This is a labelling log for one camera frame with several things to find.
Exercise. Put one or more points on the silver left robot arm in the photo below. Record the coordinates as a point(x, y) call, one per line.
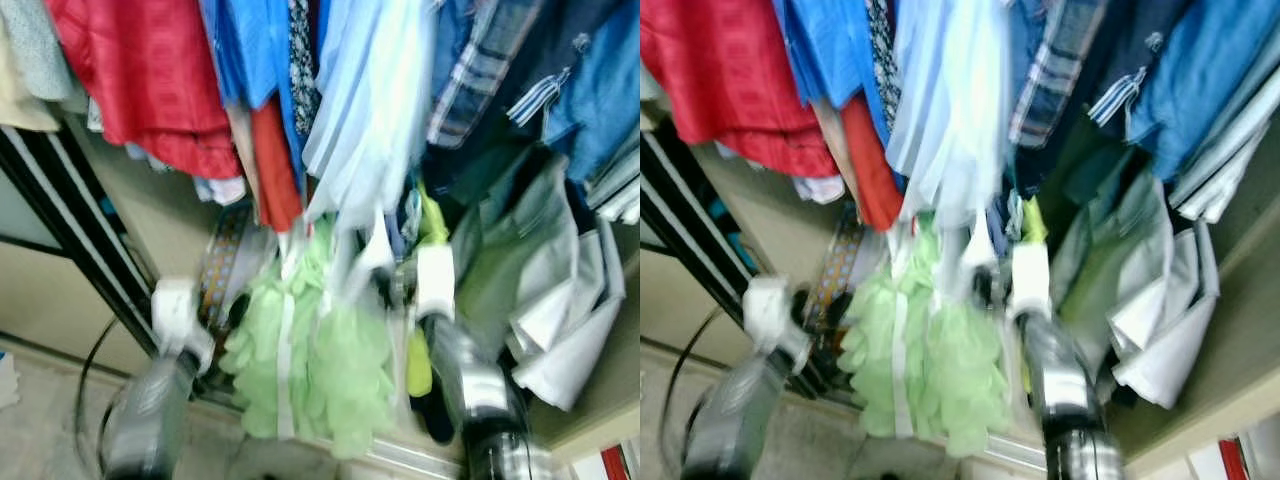
point(145, 420)
point(725, 420)

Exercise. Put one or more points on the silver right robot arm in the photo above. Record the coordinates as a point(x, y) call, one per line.
point(480, 400)
point(1070, 400)

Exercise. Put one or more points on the grey white garment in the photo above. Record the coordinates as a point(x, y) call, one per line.
point(1160, 330)
point(560, 330)

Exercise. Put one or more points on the blue denim shirt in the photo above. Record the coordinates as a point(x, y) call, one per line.
point(1200, 70)
point(600, 90)

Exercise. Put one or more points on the red shirt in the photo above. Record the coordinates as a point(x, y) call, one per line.
point(730, 80)
point(140, 70)

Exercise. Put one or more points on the navy garment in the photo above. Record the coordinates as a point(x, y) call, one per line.
point(1140, 40)
point(560, 40)

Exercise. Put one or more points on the plaid shirt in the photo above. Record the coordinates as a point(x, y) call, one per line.
point(480, 70)
point(1050, 70)

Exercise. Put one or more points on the orange garment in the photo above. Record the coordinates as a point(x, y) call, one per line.
point(870, 160)
point(275, 170)

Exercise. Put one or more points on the bright blue shirt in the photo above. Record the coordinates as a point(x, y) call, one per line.
point(835, 50)
point(250, 50)

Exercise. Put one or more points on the dark patterned garment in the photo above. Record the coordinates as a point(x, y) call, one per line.
point(882, 60)
point(303, 60)

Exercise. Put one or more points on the light blue shirt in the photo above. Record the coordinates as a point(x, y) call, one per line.
point(370, 100)
point(950, 100)

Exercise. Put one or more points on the light green fuzzy garment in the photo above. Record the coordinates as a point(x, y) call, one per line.
point(340, 370)
point(950, 380)

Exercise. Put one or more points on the beige garment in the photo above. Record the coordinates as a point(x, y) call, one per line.
point(20, 90)

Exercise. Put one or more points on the black sliding door frame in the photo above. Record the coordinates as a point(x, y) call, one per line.
point(70, 220)
point(690, 230)

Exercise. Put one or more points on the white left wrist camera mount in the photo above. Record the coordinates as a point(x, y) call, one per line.
point(178, 315)
point(775, 315)

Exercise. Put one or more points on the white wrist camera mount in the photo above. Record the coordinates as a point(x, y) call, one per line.
point(436, 280)
point(1030, 280)
point(178, 315)
point(775, 315)

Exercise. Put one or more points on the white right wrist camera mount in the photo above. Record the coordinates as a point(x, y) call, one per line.
point(1030, 280)
point(436, 280)

